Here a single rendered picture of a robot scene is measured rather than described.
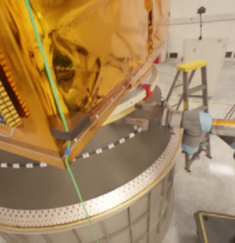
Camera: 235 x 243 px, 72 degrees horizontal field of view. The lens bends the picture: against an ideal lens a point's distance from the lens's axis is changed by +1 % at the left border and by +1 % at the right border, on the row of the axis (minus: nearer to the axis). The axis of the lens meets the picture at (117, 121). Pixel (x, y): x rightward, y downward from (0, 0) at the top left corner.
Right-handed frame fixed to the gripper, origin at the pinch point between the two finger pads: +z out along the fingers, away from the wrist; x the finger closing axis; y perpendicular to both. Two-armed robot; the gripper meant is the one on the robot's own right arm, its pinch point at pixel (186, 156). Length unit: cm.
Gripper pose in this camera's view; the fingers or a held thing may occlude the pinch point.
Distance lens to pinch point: 127.6
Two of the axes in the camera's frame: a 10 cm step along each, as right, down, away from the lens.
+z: -3.2, 8.3, 4.5
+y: 9.4, 3.2, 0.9
